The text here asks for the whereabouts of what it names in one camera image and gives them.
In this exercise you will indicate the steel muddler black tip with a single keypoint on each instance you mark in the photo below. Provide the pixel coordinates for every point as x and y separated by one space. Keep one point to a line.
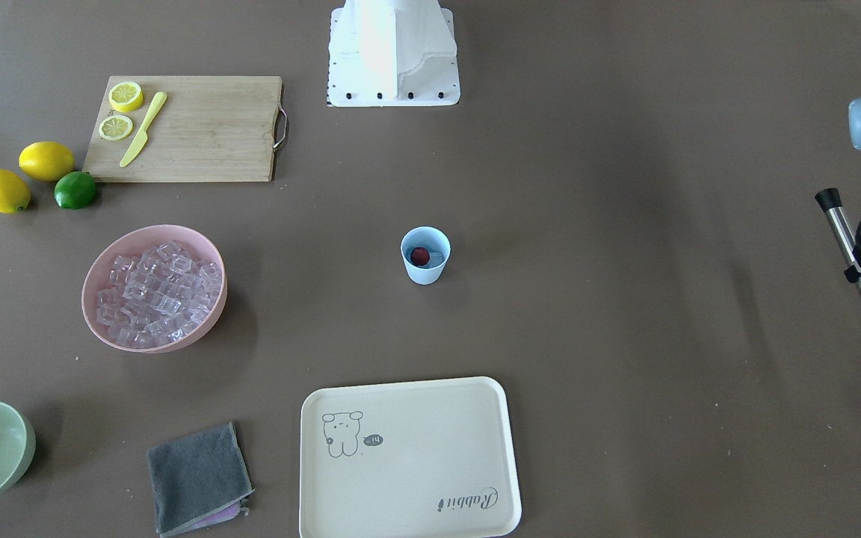
830 203

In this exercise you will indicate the clear ice cube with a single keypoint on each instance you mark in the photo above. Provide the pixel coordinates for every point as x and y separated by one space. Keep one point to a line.
435 259

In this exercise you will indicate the red strawberry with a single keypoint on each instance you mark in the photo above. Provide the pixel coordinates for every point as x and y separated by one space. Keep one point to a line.
419 256

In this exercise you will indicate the light blue cup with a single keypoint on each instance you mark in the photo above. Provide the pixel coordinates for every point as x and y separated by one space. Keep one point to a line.
434 240

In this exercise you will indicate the ice cubes pile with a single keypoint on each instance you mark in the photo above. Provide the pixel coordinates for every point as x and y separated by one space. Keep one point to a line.
158 295

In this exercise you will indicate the cream rabbit tray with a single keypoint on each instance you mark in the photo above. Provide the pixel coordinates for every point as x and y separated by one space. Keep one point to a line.
431 458

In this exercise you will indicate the grey folded cloth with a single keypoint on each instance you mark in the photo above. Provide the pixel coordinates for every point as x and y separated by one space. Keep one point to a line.
198 480

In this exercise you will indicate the pink bowl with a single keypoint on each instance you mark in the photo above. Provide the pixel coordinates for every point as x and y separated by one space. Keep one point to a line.
210 306

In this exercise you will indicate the wooden cutting board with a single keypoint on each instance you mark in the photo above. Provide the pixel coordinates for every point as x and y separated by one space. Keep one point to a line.
210 129

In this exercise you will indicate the yellow plastic knife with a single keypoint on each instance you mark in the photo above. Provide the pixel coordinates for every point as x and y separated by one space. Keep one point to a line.
141 137

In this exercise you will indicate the lemon half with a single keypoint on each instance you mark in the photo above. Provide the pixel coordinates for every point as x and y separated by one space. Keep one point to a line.
125 96

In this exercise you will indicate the lemon slice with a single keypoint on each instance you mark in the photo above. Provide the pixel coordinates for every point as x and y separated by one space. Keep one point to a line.
115 127

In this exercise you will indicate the green lime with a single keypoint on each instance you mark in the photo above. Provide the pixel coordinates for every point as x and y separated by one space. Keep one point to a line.
75 190

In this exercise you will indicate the yellow lemon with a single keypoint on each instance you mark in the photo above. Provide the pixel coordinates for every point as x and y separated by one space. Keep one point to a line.
15 195
46 161

